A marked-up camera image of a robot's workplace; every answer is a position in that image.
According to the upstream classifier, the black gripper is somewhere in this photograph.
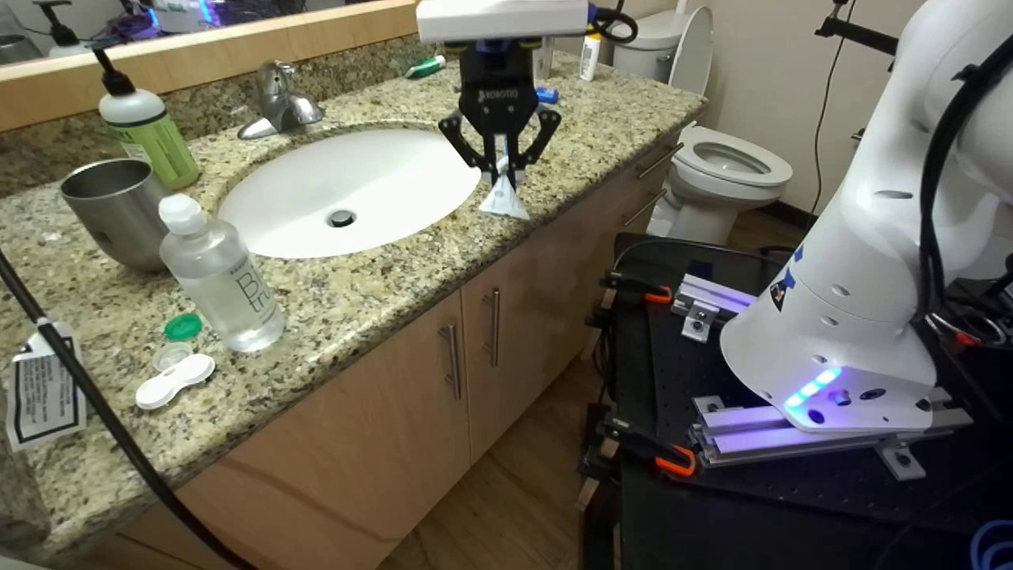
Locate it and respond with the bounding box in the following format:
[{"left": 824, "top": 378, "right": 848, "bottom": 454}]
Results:
[{"left": 438, "top": 40, "right": 567, "bottom": 177}]

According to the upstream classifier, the white toothpaste tube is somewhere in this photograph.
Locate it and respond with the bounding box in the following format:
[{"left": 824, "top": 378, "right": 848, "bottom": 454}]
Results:
[{"left": 479, "top": 156, "right": 532, "bottom": 222}]

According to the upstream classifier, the small green tube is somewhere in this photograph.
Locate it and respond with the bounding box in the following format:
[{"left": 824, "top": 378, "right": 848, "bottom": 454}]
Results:
[{"left": 404, "top": 53, "right": 448, "bottom": 83}]

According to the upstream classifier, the yellow capped white bottle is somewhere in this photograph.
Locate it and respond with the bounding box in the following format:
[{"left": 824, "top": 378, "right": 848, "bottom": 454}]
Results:
[{"left": 580, "top": 30, "right": 609, "bottom": 85}]

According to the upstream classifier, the white oval sink basin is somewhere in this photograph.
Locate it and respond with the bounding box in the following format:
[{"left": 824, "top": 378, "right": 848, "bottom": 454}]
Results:
[{"left": 216, "top": 125, "right": 483, "bottom": 264}]

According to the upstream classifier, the orange black clamp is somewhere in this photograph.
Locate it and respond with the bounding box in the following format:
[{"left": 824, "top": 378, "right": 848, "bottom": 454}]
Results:
[
  {"left": 603, "top": 271, "right": 677, "bottom": 311},
  {"left": 598, "top": 416, "right": 704, "bottom": 485}
]

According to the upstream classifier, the chrome sink faucet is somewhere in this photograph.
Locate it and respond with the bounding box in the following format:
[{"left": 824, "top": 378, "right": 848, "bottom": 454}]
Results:
[{"left": 234, "top": 61, "right": 326, "bottom": 142}]

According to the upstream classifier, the white toilet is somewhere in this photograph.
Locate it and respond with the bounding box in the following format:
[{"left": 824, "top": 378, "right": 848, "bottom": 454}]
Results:
[{"left": 611, "top": 4, "right": 796, "bottom": 247}]

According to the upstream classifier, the wood framed mirror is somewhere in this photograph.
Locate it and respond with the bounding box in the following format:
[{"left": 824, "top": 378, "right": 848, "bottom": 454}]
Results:
[{"left": 0, "top": 0, "right": 422, "bottom": 137}]

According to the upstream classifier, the clear plastic liquid bottle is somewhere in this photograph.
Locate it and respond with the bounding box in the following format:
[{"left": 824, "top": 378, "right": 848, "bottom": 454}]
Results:
[{"left": 156, "top": 190, "right": 292, "bottom": 359}]

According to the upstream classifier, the light wood vanity cabinet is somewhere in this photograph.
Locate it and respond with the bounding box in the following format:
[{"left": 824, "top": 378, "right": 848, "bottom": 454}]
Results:
[{"left": 92, "top": 125, "right": 682, "bottom": 570}]

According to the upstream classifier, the green soap pump bottle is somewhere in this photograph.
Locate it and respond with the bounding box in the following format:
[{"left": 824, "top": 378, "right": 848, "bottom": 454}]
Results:
[{"left": 88, "top": 40, "right": 203, "bottom": 196}]

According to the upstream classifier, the green capped lens case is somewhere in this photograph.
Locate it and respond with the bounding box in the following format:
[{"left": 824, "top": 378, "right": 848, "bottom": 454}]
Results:
[{"left": 156, "top": 311, "right": 207, "bottom": 375}]

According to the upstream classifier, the stainless steel cup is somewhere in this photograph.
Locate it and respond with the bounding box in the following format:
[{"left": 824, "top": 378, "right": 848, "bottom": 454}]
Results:
[{"left": 57, "top": 156, "right": 170, "bottom": 277}]

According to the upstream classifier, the white contact lens case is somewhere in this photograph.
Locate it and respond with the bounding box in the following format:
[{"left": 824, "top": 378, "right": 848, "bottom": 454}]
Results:
[{"left": 134, "top": 351, "right": 217, "bottom": 416}]

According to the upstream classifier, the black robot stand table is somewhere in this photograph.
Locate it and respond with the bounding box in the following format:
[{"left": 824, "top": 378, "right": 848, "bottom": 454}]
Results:
[{"left": 581, "top": 233, "right": 1013, "bottom": 570}]

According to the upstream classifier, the metal drawer handle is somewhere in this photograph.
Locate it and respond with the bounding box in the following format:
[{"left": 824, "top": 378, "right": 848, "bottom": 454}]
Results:
[{"left": 631, "top": 139, "right": 677, "bottom": 184}]

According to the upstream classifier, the metal cabinet door handle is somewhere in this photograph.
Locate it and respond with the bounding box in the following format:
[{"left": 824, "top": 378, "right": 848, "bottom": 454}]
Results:
[
  {"left": 481, "top": 282, "right": 506, "bottom": 372},
  {"left": 438, "top": 316, "right": 467, "bottom": 401}
]

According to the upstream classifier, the short aluminium rail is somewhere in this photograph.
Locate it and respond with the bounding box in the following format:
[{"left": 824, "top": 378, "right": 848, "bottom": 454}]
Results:
[{"left": 673, "top": 271, "right": 755, "bottom": 342}]

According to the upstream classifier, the thin black wall cable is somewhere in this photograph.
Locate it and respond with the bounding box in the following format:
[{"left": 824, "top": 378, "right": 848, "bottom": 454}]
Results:
[{"left": 808, "top": 36, "right": 848, "bottom": 216}]

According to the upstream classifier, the black wall bracket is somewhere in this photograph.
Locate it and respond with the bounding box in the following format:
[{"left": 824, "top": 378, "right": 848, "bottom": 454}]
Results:
[{"left": 813, "top": 0, "right": 883, "bottom": 52}]

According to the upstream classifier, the long aluminium base rail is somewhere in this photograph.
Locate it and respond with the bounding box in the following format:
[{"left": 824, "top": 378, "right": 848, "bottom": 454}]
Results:
[{"left": 690, "top": 390, "right": 974, "bottom": 485}]

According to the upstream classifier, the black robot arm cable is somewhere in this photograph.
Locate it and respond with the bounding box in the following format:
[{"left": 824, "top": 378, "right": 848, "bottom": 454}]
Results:
[{"left": 915, "top": 30, "right": 1013, "bottom": 351}]

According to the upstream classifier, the thick black cable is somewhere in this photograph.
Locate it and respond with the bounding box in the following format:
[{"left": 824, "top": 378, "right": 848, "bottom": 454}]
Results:
[{"left": 0, "top": 252, "right": 256, "bottom": 570}]

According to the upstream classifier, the white printed cable tag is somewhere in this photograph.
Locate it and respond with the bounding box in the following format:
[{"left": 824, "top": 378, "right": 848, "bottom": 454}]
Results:
[{"left": 7, "top": 320, "right": 88, "bottom": 454}]

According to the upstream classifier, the blue cable loop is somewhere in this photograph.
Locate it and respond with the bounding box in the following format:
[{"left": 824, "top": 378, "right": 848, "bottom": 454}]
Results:
[{"left": 966, "top": 517, "right": 1013, "bottom": 570}]

